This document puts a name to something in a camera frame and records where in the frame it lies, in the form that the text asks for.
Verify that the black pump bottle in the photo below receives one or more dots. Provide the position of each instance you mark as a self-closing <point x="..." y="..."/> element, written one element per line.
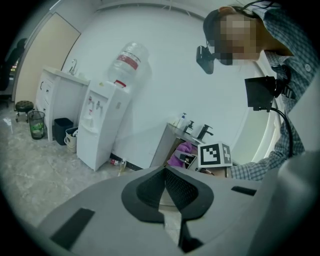
<point x="190" y="127"/>

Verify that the black round stool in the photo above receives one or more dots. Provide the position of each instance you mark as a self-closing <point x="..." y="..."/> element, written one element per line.
<point x="23" y="105"/>

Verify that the beige wooden door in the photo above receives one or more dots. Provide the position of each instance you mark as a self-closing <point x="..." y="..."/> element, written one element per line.
<point x="47" y="55"/>

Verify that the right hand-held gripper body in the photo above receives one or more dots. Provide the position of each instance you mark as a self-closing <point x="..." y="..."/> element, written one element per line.
<point x="212" y="155"/>

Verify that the purple cloth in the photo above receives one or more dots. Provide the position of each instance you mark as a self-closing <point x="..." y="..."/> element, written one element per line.
<point x="183" y="148"/>

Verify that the dark vanity cabinet black top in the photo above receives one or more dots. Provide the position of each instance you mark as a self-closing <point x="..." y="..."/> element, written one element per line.
<point x="162" y="145"/>

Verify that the clear water jug red label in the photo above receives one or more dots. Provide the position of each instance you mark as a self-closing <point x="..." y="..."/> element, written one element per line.
<point x="127" y="62"/>

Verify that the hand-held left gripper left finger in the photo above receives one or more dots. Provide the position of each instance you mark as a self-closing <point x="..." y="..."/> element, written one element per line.
<point x="100" y="200"/>

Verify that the black chest-mounted box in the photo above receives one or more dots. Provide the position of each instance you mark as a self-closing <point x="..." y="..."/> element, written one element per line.
<point x="258" y="91"/>

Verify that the yellow liquid bottle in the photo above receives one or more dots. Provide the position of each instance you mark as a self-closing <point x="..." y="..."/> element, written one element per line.
<point x="123" y="167"/>

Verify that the person's checked shirt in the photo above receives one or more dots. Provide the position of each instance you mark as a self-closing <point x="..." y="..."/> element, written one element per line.
<point x="300" y="37"/>

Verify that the person's right forearm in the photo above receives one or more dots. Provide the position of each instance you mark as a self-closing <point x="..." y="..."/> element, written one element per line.
<point x="250" y="171"/>

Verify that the white pump bottle blue cap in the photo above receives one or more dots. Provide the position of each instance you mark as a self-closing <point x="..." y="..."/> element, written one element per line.
<point x="182" y="122"/>

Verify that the chrome faucet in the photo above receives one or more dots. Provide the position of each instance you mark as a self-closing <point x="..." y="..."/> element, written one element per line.
<point x="73" y="67"/>

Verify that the white water dispenser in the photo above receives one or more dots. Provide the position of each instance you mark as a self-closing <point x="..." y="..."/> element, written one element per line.
<point x="100" y="130"/>

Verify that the black faucet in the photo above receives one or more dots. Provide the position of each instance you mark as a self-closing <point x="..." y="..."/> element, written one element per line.
<point x="203" y="131"/>

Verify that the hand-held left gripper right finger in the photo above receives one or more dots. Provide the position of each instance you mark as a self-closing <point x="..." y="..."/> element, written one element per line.
<point x="225" y="207"/>

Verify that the red can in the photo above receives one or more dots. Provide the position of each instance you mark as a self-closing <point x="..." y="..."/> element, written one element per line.
<point x="114" y="162"/>

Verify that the person's head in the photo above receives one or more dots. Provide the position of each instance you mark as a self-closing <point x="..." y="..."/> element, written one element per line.
<point x="237" y="37"/>

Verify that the white cabinet with sink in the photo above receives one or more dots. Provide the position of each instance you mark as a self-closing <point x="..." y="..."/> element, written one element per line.
<point x="57" y="97"/>

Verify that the black mesh waste bin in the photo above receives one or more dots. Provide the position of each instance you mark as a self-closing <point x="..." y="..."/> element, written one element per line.
<point x="36" y="125"/>

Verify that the white basket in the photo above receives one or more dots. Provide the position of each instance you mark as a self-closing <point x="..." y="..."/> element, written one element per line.
<point x="71" y="141"/>

